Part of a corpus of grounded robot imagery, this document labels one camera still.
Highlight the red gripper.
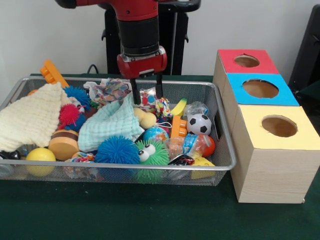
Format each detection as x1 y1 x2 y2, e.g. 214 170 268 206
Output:
116 51 168 105

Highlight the yellow plush toy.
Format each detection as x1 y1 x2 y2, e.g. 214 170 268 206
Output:
133 107 158 127

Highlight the light blue muslin cloth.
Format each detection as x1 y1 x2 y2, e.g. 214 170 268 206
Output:
77 94 145 153

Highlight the blue spiky ball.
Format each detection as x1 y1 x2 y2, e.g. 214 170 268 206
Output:
63 86 92 111
94 136 141 165

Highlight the pink blue fuzzy caterpillar toy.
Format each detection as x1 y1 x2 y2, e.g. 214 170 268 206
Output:
58 97 88 133

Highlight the orange plastic toy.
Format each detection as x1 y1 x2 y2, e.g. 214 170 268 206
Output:
39 59 70 88

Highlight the cream muslin cloth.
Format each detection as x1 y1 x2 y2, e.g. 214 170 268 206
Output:
0 81 72 153

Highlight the wooden box with three holes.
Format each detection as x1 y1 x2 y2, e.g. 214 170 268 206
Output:
212 49 320 205

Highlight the yellow banana toy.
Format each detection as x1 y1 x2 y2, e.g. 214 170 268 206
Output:
169 97 188 118

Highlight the crumpled colourful print cloth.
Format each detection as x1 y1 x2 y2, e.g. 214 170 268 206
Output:
83 77 133 104

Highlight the small orange toy brick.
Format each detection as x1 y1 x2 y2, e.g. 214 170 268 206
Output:
170 115 188 139

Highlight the black white soccer ball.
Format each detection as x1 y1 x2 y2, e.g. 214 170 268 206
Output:
186 113 213 136

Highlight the green spiky toy with eyes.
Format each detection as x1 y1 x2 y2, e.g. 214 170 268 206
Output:
134 139 170 166

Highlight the tan brown toy hamburger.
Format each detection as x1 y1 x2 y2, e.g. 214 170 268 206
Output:
48 129 80 162

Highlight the yellow ball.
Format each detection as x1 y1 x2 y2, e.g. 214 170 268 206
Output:
25 147 56 177

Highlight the dark green side tablecloth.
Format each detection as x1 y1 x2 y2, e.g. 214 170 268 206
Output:
296 79 320 118

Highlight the black stand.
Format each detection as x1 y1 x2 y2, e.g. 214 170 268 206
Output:
287 4 320 87

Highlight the black cable behind bin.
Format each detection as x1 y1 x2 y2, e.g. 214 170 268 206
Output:
86 64 101 75

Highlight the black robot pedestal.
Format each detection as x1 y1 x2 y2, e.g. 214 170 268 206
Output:
101 0 202 76

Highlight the shallow wire mesh bin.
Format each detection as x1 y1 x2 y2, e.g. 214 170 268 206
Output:
0 76 237 187

